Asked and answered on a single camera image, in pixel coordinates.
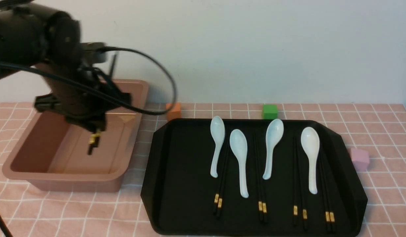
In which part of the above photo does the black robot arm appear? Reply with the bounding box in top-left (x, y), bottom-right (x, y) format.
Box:
top-left (0, 0), bottom-right (132, 133)

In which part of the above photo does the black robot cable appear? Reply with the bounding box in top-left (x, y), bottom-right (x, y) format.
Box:
top-left (0, 46), bottom-right (178, 116)

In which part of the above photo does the pink plastic bin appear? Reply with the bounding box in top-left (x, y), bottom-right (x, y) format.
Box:
top-left (2, 79), bottom-right (149, 193)

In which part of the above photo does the pink checkered tablecloth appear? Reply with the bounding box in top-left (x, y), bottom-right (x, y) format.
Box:
top-left (0, 102), bottom-right (406, 237)

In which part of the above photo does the white ceramic spoon far right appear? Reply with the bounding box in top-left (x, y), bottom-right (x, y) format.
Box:
top-left (300, 127), bottom-right (320, 195)

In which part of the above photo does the black chopstick gold band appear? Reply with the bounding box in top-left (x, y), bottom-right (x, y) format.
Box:
top-left (318, 153), bottom-right (332, 233)
top-left (322, 153), bottom-right (337, 234)
top-left (213, 147), bottom-right (227, 216)
top-left (258, 178), bottom-right (268, 224)
top-left (216, 148), bottom-right (230, 219)
top-left (295, 138), bottom-right (309, 232)
top-left (252, 130), bottom-right (264, 223)
top-left (292, 134), bottom-right (299, 227)

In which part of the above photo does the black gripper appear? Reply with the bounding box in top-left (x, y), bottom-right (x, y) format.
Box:
top-left (34, 80), bottom-right (119, 132)

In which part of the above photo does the white ceramic spoon far left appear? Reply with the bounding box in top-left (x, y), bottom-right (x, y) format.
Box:
top-left (210, 116), bottom-right (226, 178)

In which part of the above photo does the green cube block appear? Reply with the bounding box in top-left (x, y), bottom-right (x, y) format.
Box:
top-left (262, 104), bottom-right (278, 120)

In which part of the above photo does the white ceramic spoon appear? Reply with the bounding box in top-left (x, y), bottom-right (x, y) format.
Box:
top-left (300, 127), bottom-right (320, 195)
top-left (262, 119), bottom-right (284, 180)
top-left (210, 116), bottom-right (226, 178)
top-left (229, 129), bottom-right (249, 198)

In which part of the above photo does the black plastic tray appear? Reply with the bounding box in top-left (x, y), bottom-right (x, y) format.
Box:
top-left (141, 118), bottom-right (368, 237)

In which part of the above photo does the orange cube block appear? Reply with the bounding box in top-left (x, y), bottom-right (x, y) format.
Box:
top-left (165, 103), bottom-right (182, 121)

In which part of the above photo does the pink cube block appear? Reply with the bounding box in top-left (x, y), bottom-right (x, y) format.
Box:
top-left (349, 147), bottom-right (370, 171)

